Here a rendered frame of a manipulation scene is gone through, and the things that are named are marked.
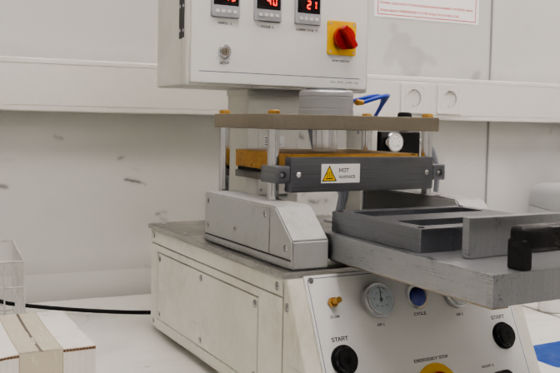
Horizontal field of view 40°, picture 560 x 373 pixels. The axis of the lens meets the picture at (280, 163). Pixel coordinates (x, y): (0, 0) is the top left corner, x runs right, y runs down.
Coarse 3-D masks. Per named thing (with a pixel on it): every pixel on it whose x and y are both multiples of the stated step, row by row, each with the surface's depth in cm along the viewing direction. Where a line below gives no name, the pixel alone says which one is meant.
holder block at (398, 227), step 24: (336, 216) 91; (360, 216) 87; (384, 216) 87; (408, 216) 88; (432, 216) 88; (456, 216) 89; (384, 240) 83; (408, 240) 79; (432, 240) 79; (456, 240) 80
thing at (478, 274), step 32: (480, 224) 76; (512, 224) 78; (352, 256) 87; (384, 256) 81; (416, 256) 77; (448, 256) 76; (480, 256) 76; (544, 256) 77; (448, 288) 73; (480, 288) 69; (512, 288) 69; (544, 288) 71
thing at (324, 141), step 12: (312, 132) 112; (324, 132) 110; (336, 132) 111; (312, 144) 112; (324, 144) 110; (336, 144) 111; (240, 156) 113; (252, 156) 110; (264, 156) 107; (288, 156) 101; (300, 156) 100; (312, 156) 101; (324, 156) 102; (336, 156) 103; (348, 156) 104; (360, 156) 105; (372, 156) 106; (384, 156) 107; (396, 156) 108; (408, 156) 109; (240, 168) 114; (252, 168) 110
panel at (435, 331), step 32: (320, 288) 89; (352, 288) 91; (320, 320) 87; (352, 320) 89; (384, 320) 91; (416, 320) 93; (448, 320) 95; (480, 320) 97; (512, 320) 100; (320, 352) 86; (384, 352) 89; (416, 352) 91; (448, 352) 93; (480, 352) 96; (512, 352) 98
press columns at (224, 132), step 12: (228, 132) 112; (276, 132) 99; (228, 144) 112; (276, 144) 99; (228, 156) 112; (276, 156) 99; (228, 168) 113; (228, 180) 113; (276, 192) 99; (360, 192) 125; (420, 192) 112; (360, 204) 125
